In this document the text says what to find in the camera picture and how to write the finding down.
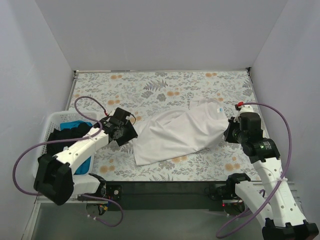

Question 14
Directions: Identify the white t shirt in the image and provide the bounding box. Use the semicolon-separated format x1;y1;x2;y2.
133;97;228;166

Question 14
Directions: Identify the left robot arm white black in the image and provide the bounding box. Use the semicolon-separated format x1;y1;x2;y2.
33;107;138;206

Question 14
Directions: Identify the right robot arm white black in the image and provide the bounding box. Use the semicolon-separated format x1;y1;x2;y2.
224;112;319;240

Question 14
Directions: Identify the black t shirt in basket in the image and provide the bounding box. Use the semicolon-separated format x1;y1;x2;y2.
46;129;75;156

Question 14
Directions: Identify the floral patterned table mat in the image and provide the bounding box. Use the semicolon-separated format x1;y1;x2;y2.
69;71;260;181

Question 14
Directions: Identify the blue t shirt in basket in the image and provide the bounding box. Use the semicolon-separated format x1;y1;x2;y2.
60;120;93;175

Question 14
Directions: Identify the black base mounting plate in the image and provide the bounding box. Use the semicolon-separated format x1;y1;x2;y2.
104;181;244;211

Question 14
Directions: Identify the white plastic laundry basket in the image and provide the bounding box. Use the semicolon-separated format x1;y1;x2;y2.
31;110;99;181

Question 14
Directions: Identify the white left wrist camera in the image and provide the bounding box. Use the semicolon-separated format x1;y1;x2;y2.
104;109;116;118

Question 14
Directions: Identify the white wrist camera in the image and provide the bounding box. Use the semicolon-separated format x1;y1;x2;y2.
235;101;254;118
104;109;116;118

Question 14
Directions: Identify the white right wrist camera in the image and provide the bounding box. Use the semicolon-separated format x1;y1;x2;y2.
235;101;254;118

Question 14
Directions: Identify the aluminium front rail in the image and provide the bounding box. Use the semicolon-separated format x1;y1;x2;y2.
36;181;305;240

